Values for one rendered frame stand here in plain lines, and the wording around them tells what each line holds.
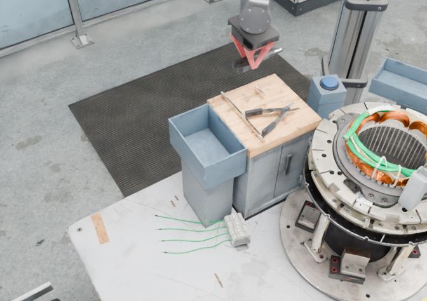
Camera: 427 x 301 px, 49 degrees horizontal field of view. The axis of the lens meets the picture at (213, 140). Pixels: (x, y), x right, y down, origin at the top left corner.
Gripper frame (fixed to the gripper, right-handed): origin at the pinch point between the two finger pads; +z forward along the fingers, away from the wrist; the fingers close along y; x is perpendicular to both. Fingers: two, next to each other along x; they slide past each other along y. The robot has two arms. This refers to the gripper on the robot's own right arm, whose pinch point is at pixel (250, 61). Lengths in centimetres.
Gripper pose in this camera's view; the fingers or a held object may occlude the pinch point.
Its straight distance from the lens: 104.0
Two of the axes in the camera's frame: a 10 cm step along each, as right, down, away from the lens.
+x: 8.6, -3.9, 3.4
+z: 0.0, 6.6, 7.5
